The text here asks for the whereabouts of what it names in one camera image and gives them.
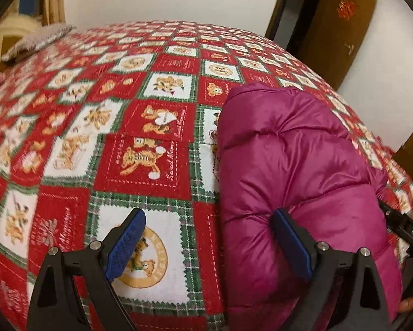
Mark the magenta puffer down jacket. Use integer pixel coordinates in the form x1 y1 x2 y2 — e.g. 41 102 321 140
218 83 403 330

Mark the red patchwork teddy bedspread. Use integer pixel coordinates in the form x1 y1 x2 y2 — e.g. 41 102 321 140
0 21 413 330

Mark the brown wooden door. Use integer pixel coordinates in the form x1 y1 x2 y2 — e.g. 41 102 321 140
297 0 377 90

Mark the red double happiness decal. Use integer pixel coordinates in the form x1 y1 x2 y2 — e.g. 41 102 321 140
337 0 356 21

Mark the striped grey pillow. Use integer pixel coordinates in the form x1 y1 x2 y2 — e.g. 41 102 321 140
1 22 76 63

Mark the cream wooden headboard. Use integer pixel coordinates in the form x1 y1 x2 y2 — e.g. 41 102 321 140
0 13 42 72

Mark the metal door handle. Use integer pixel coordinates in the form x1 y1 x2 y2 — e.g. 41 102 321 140
344 43 355 55

